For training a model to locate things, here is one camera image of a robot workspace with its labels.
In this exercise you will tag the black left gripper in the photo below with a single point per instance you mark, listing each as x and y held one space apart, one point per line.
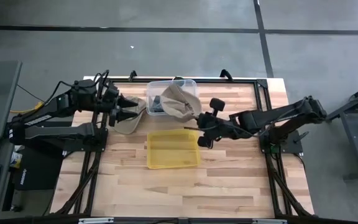
110 99

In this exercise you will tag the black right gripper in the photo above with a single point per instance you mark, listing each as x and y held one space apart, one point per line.
213 126

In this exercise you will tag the beige cap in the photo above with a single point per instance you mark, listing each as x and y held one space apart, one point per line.
132 124
179 104

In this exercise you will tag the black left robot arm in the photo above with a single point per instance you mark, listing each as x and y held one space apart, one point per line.
57 105

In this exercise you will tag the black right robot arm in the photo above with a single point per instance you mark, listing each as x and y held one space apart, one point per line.
259 119

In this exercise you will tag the clear plastic bin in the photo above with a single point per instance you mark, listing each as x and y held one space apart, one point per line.
154 88

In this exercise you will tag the yellow plastic bin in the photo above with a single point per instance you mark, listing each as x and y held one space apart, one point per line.
172 149

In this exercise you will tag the black round knob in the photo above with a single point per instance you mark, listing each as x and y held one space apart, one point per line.
178 77

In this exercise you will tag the black bag with logo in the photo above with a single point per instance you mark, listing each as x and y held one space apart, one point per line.
39 174

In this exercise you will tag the white yellow packet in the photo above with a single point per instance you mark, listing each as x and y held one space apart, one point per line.
16 158

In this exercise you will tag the grey metal cart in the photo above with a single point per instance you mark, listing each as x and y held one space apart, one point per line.
346 105

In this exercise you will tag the black aluminium table frame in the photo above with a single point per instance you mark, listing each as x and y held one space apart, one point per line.
228 81

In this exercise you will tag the silver metal bracket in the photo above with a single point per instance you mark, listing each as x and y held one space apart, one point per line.
269 221
95 221

